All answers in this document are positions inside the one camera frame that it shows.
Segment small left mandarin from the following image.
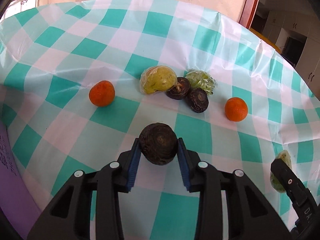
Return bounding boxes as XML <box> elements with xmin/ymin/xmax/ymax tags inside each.
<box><xmin>88</xmin><ymin>80</ymin><xmax>116</xmax><ymax>107</ymax></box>

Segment green fruit back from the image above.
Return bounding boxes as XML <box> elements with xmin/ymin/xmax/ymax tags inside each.
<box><xmin>185</xmin><ymin>69</ymin><xmax>217</xmax><ymax>95</ymax></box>

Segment dark passion fruit right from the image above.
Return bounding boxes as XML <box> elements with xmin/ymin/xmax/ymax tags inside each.
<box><xmin>186</xmin><ymin>88</ymin><xmax>209</xmax><ymax>113</ymax></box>

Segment dark passion fruit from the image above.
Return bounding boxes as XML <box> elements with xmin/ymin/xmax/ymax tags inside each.
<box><xmin>138</xmin><ymin>122</ymin><xmax>178</xmax><ymax>165</ymax></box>
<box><xmin>165</xmin><ymin>77</ymin><xmax>191</xmax><ymax>100</ymax></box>
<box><xmin>186</xmin><ymin>88</ymin><xmax>209</xmax><ymax>113</ymax></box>

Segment small mandarin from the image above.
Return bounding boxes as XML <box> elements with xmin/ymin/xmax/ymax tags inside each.
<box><xmin>225</xmin><ymin>97</ymin><xmax>248</xmax><ymax>122</ymax></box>
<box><xmin>88</xmin><ymin>80</ymin><xmax>116</xmax><ymax>107</ymax></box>

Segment wrapped green pomelo half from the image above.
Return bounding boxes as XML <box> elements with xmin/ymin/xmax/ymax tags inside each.
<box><xmin>270</xmin><ymin>150</ymin><xmax>292</xmax><ymax>193</ymax></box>

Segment white kitchen cabinets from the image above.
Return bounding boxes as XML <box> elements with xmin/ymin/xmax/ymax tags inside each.
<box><xmin>251</xmin><ymin>10</ymin><xmax>319</xmax><ymax>98</ymax></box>

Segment dark passion fruit front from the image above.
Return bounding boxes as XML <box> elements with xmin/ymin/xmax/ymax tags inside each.
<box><xmin>138</xmin><ymin>122</ymin><xmax>178</xmax><ymax>165</ymax></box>

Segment teal checkered tablecloth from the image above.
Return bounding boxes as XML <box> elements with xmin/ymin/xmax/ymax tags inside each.
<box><xmin>1</xmin><ymin>0</ymin><xmax>319</xmax><ymax>228</ymax></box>

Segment small right mandarin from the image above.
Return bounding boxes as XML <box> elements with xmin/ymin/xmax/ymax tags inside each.
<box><xmin>225</xmin><ymin>97</ymin><xmax>248</xmax><ymax>122</ymax></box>

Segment wrapped yellow fruit half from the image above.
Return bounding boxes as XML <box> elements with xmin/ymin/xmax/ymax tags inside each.
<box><xmin>139</xmin><ymin>66</ymin><xmax>177</xmax><ymax>95</ymax></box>

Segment purple box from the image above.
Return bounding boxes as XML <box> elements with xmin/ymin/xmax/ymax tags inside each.
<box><xmin>1</xmin><ymin>123</ymin><xmax>41</xmax><ymax>239</ymax></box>

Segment dark passion fruit middle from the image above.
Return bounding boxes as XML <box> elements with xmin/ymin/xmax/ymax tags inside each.
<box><xmin>165</xmin><ymin>77</ymin><xmax>191</xmax><ymax>100</ymax></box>

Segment red wooden door frame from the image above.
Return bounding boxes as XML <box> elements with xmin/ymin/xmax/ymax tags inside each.
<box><xmin>239</xmin><ymin>0</ymin><xmax>259</xmax><ymax>29</ymax></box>

